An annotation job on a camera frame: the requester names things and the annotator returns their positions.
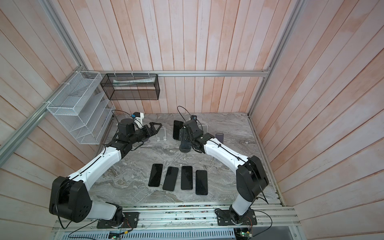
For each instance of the far right phone stand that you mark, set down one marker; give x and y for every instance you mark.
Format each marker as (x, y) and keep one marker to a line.
(220, 137)

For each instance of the black wire mesh basket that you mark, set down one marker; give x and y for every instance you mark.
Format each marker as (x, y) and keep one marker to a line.
(131, 86)

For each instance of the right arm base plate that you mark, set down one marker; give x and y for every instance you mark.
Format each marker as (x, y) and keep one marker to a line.
(230, 217)

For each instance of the white folding phone stand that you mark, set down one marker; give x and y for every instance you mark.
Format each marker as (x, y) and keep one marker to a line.
(161, 135)

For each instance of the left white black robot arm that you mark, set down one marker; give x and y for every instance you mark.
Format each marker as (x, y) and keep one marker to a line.
(70, 197)

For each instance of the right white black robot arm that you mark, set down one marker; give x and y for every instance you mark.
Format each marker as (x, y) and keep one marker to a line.
(251, 177)

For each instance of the white wire mesh shelf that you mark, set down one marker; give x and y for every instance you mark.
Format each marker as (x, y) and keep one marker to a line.
(83, 110)

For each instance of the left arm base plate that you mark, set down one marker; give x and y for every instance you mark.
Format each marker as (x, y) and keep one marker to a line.
(122, 220)

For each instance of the aluminium front rail frame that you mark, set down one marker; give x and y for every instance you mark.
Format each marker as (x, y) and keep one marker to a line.
(188, 221)

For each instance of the dark round centre stand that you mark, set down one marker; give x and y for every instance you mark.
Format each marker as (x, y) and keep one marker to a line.
(185, 147)

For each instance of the reflective black phone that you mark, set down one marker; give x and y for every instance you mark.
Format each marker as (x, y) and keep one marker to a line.
(184, 138)

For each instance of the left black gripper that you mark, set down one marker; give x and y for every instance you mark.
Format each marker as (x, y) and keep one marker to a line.
(153, 130)

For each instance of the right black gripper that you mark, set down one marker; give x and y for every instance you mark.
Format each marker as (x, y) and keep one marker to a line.
(183, 132)

